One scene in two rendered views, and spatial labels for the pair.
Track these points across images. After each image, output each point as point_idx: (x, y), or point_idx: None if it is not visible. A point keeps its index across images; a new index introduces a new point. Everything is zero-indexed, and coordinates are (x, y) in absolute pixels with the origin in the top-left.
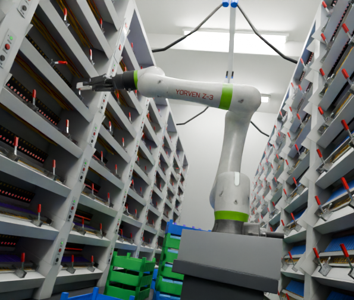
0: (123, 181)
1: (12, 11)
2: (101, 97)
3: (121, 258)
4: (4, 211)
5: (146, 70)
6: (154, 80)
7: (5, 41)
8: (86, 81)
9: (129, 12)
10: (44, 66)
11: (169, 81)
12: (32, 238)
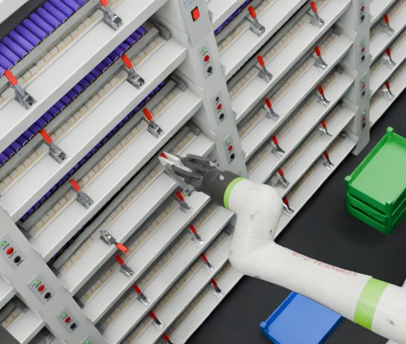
0: (349, 37)
1: (44, 310)
2: (210, 113)
3: (356, 190)
4: (170, 289)
5: (238, 217)
6: (248, 274)
7: (62, 322)
8: (168, 168)
9: None
10: (107, 256)
11: (271, 279)
12: None
